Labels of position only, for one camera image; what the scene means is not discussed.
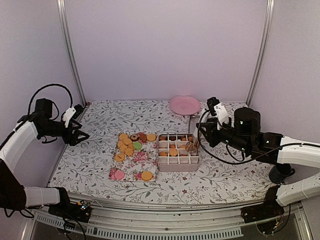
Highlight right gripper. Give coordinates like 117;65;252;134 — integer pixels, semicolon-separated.
197;117;251;154

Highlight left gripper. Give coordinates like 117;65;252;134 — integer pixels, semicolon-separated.
40;119;90;146

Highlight metal tongs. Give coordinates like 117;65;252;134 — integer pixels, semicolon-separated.
185;128;200;154

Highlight compartment tin box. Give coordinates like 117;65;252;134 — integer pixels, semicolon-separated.
157;133;200;173

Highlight floral cookie tray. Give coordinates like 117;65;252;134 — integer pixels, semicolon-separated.
109;132;158;182

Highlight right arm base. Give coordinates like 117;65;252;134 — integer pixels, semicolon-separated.
240;193;285;223

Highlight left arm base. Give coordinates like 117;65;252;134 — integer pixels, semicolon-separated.
48;187;92;223

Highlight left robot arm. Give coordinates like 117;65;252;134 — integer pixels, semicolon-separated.
0;96;89;217

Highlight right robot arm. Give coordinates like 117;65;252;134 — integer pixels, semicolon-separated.
196;103;320;168

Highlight metal tin lid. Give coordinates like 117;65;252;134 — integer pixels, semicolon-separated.
188;115;200;134

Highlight pink plate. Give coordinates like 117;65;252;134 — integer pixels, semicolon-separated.
169;95;201;116

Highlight floral tablecloth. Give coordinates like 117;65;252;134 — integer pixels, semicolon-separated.
49;100;272;205

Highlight round biscuit top right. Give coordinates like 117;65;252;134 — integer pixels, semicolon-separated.
146;133;157;142

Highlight chocolate sprinkle donut cookie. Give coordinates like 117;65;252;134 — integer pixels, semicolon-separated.
130;134;140;142

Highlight pink round cookie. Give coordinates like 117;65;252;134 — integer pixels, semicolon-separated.
113;170;125;180

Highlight green sandwich cookie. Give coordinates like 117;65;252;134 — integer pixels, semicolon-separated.
132;141;143;150

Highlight round cream sandwich cookie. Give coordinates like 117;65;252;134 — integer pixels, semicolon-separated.
141;171;153;182

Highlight dark blue cup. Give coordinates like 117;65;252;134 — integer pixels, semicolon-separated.
268;163;296;184

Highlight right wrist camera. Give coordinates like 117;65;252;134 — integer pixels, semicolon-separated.
206;97;229;124

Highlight front aluminium rail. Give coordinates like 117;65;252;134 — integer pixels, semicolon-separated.
22;197;315;240

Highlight left aluminium post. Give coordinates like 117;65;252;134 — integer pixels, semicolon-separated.
56;0;87;105

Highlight aluminium post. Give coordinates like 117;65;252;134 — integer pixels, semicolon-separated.
56;0;87;105
246;0;275;107

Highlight right aluminium post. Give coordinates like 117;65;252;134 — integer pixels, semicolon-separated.
246;0;275;107

